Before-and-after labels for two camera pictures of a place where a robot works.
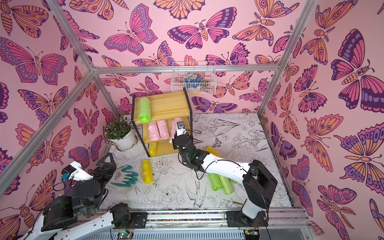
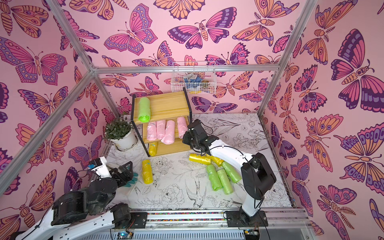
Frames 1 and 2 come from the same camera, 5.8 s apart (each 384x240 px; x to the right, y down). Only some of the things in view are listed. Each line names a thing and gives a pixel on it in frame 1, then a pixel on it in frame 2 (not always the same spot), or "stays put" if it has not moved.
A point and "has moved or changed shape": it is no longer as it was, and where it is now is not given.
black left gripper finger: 107,166 → 124,174
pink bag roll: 173,128 has moved or changed shape
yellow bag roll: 153,147 stays put
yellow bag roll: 147,171 stays put
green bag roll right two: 227,184 stays put
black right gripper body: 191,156 → 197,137
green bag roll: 144,115 stays put
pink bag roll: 153,131 stays put
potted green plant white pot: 119,130 stays put
